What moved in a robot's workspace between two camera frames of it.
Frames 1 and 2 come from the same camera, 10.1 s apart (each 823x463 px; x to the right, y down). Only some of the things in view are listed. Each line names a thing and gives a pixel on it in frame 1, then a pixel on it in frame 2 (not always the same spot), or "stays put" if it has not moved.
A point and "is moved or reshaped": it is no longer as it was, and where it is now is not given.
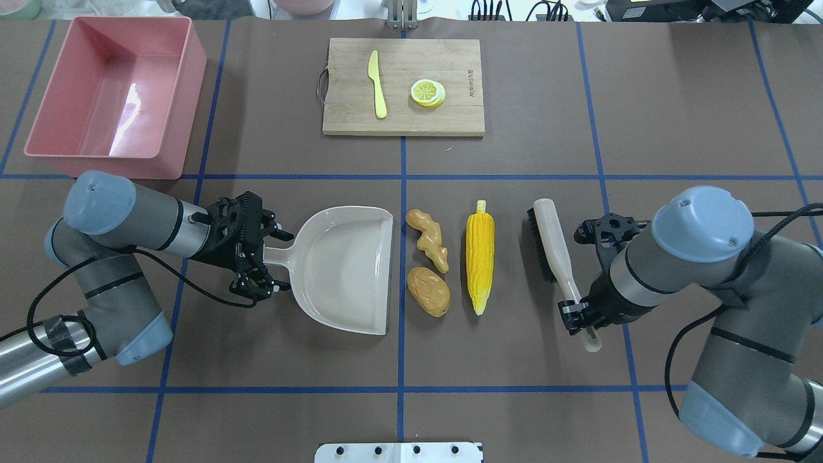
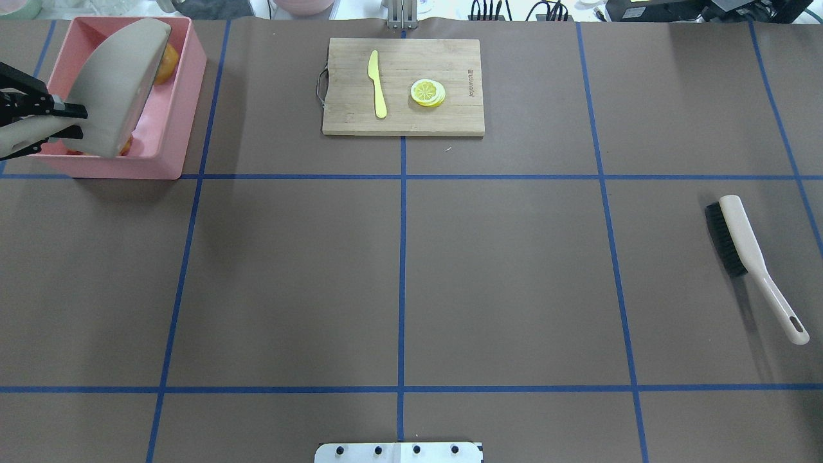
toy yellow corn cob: x=480 y=239 -> x=123 y=152
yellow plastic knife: x=374 y=73 stays put
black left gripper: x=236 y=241 -> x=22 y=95
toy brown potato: x=430 y=290 -> x=168 y=64
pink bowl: x=305 y=7 stays put
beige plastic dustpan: x=341 y=263 -> x=113 y=92
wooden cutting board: x=351 y=105 stays put
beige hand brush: x=546 y=226 is moved or reshaped
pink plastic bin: x=124 y=98 stays put
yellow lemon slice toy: x=428 y=92 stays put
